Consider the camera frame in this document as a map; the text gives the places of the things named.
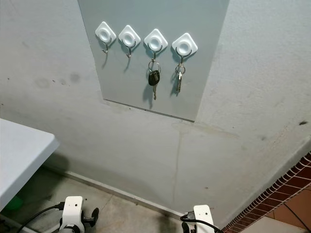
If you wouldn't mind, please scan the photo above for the white plastic table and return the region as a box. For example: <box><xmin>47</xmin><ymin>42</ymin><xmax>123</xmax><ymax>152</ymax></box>
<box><xmin>0</xmin><ymin>118</ymin><xmax>60</xmax><ymax>212</ymax></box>

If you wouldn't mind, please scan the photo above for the small silver key bunch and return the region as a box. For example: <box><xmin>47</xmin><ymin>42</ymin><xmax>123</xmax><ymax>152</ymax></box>
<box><xmin>175</xmin><ymin>64</ymin><xmax>187</xmax><ymax>94</ymax></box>

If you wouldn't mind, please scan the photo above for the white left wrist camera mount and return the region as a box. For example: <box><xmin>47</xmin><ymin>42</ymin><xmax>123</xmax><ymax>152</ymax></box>
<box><xmin>59</xmin><ymin>196</ymin><xmax>84</xmax><ymax>233</ymax></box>

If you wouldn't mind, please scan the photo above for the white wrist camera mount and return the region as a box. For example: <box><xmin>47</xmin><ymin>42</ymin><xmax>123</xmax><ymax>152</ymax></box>
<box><xmin>59</xmin><ymin>196</ymin><xmax>84</xmax><ymax>233</ymax></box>
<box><xmin>193</xmin><ymin>205</ymin><xmax>216</xmax><ymax>233</ymax></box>

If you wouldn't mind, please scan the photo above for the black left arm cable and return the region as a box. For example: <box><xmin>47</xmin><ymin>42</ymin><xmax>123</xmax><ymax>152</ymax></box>
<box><xmin>16</xmin><ymin>202</ymin><xmax>67</xmax><ymax>233</ymax></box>

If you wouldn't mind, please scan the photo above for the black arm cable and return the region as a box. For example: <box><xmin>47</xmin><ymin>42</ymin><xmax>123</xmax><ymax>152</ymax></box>
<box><xmin>181</xmin><ymin>211</ymin><xmax>224</xmax><ymax>233</ymax></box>
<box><xmin>16</xmin><ymin>202</ymin><xmax>67</xmax><ymax>233</ymax></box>

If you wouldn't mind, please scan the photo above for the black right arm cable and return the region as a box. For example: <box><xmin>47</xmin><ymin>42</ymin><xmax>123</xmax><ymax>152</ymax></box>
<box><xmin>181</xmin><ymin>211</ymin><xmax>224</xmax><ymax>233</ymax></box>

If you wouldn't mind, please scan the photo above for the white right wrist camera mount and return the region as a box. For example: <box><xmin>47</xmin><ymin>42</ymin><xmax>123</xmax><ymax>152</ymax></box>
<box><xmin>193</xmin><ymin>205</ymin><xmax>216</xmax><ymax>233</ymax></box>

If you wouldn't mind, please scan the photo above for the grey metal wall board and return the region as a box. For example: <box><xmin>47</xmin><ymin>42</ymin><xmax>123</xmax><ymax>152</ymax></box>
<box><xmin>78</xmin><ymin>0</ymin><xmax>230</xmax><ymax>122</ymax></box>

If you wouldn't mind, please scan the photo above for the black car key on ring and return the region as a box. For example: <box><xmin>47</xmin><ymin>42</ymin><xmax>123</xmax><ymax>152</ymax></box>
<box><xmin>148</xmin><ymin>60</ymin><xmax>162</xmax><ymax>100</ymax></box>

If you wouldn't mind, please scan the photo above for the white diamond wall hook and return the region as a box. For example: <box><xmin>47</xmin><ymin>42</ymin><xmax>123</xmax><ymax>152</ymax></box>
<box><xmin>118</xmin><ymin>25</ymin><xmax>141</xmax><ymax>58</ymax></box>
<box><xmin>172</xmin><ymin>32</ymin><xmax>198</xmax><ymax>65</ymax></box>
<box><xmin>95</xmin><ymin>21</ymin><xmax>117</xmax><ymax>53</ymax></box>
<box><xmin>144</xmin><ymin>29</ymin><xmax>169</xmax><ymax>63</ymax></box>

